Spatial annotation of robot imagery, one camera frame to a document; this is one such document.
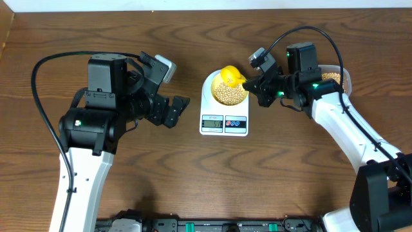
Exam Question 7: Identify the yellow plastic measuring scoop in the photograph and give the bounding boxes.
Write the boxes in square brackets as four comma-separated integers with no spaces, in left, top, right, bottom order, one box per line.
[220,65,246,88]

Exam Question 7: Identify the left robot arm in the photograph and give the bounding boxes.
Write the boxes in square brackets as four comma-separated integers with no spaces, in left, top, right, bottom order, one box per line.
[50,53,190,231]

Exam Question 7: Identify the black camera cable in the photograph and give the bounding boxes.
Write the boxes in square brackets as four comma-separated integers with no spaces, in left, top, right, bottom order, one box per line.
[30,50,142,232]
[265,25,412,181]

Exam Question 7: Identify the clear plastic container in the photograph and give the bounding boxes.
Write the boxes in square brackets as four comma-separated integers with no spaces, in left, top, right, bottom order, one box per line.
[319,65,352,96]

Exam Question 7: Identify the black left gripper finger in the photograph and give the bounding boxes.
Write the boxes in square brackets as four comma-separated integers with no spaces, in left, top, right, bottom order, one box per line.
[171,96,191,118]
[162,108,180,128]

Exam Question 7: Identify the soybeans pile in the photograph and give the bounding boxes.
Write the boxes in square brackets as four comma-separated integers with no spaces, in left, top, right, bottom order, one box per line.
[322,72,341,84]

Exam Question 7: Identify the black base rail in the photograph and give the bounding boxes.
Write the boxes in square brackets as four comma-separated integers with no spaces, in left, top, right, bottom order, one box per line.
[95,209,395,232]

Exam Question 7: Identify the soybeans in bowl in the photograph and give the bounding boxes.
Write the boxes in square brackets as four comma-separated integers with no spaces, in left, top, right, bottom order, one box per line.
[212,82,247,106]

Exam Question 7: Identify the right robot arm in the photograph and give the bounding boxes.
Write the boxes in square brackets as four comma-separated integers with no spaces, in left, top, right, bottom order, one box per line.
[243,42,411,231]

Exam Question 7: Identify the pale yellow bowl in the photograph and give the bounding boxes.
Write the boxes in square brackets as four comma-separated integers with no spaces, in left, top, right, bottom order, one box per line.
[211,72,248,106]

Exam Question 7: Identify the black left camera cable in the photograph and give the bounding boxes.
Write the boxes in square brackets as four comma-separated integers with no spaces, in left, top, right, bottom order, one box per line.
[30,50,142,232]

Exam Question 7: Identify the white digital kitchen scale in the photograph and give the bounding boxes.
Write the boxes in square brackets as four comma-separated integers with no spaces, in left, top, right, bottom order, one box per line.
[199,70,249,137]

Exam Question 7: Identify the black right camera cable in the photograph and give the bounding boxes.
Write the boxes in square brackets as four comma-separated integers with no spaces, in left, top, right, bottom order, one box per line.
[265,25,412,181]

